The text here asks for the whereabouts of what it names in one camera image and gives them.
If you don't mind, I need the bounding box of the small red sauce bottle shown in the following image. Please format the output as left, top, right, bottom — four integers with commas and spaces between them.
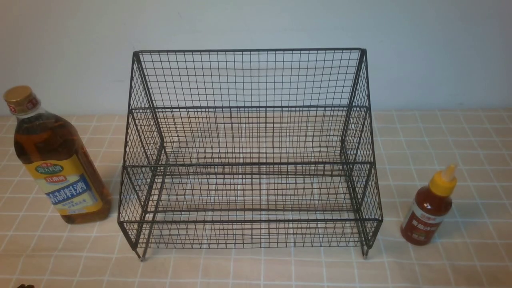
400, 164, 458, 246

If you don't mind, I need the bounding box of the large cooking wine bottle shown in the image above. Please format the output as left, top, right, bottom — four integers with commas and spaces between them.
3, 85, 112, 224

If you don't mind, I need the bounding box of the checkered beige tablecloth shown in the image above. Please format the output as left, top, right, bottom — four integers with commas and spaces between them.
0, 108, 511, 288

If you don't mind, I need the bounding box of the black wire mesh shelf rack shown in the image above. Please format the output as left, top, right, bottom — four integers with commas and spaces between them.
117, 48, 384, 260

